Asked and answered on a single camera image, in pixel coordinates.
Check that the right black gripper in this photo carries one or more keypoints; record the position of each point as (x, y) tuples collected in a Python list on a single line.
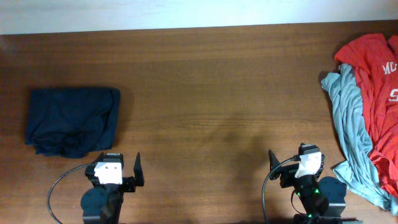
[(288, 175)]

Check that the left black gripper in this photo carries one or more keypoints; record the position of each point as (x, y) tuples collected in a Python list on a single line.
[(129, 181)]

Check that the orange FRAM t-shirt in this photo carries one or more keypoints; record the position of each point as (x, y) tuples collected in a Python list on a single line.
[(374, 59)]

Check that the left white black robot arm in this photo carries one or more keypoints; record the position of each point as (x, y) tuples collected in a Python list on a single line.
[(102, 204)]

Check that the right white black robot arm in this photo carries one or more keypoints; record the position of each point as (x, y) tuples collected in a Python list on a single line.
[(323, 199)]

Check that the light blue grey shirt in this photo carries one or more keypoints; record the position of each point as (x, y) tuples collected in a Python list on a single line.
[(357, 171)]

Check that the dark navy folded shirt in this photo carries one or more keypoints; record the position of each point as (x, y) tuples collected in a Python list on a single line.
[(71, 122)]

